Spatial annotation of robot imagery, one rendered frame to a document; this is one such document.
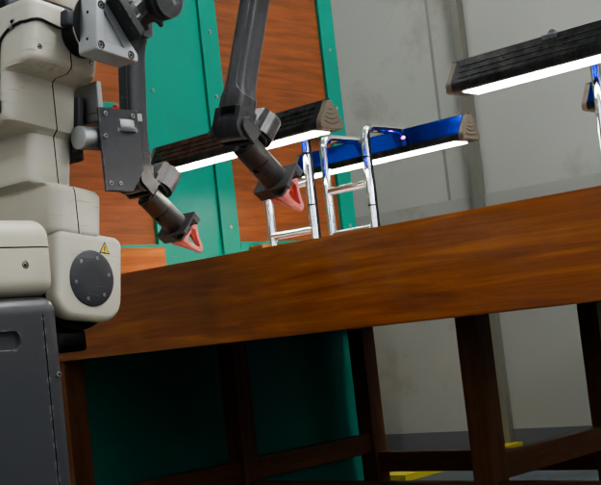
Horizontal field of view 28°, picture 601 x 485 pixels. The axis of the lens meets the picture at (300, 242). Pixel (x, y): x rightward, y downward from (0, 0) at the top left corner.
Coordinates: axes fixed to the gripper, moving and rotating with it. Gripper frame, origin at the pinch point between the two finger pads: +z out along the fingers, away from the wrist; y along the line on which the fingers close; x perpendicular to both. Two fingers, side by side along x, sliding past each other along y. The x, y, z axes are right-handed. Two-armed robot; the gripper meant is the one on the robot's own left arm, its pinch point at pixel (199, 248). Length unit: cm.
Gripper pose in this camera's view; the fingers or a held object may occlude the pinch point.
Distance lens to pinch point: 293.5
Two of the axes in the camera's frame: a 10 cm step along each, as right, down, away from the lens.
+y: -7.3, 1.2, 6.8
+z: 5.8, 6.4, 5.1
